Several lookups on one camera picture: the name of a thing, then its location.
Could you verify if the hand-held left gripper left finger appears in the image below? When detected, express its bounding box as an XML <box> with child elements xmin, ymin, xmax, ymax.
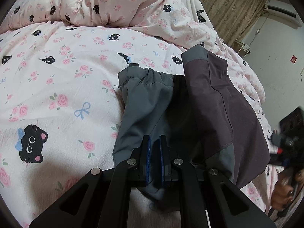
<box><xmin>28</xmin><ymin>134</ymin><xmax>152</xmax><ymax>228</ymax></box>

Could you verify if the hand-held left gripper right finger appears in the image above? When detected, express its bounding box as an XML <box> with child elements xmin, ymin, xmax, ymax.
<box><xmin>159</xmin><ymin>134</ymin><xmax>277</xmax><ymax>228</ymax></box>

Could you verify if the grey and purple hooded jacket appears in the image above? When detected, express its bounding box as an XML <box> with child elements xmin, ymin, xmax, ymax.
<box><xmin>113</xmin><ymin>45</ymin><xmax>271</xmax><ymax>213</ymax></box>

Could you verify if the person's right hand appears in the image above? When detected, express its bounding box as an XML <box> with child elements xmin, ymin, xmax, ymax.
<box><xmin>271</xmin><ymin>170</ymin><xmax>302</xmax><ymax>212</ymax></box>

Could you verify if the black textured object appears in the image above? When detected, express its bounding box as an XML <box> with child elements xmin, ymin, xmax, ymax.
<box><xmin>279</xmin><ymin>108</ymin><xmax>304</xmax><ymax>135</ymax></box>

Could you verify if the white shelf rack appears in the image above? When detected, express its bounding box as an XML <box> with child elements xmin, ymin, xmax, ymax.
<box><xmin>234</xmin><ymin>40</ymin><xmax>252</xmax><ymax>57</ymax></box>

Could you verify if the pink cat print bed sheet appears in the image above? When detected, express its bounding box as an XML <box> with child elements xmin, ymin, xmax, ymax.
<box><xmin>0</xmin><ymin>21</ymin><xmax>285</xmax><ymax>228</ymax></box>

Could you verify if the white air conditioner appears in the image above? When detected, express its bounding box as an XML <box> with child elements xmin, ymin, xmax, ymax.
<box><xmin>264</xmin><ymin>0</ymin><xmax>300</xmax><ymax>28</ymax></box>

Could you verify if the beige curtain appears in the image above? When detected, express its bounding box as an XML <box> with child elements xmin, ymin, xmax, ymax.
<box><xmin>185</xmin><ymin>0</ymin><xmax>269</xmax><ymax>48</ymax></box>

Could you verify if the pink cat print quilt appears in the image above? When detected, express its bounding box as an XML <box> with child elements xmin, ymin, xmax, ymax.
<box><xmin>0</xmin><ymin>0</ymin><xmax>265</xmax><ymax>102</ymax></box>

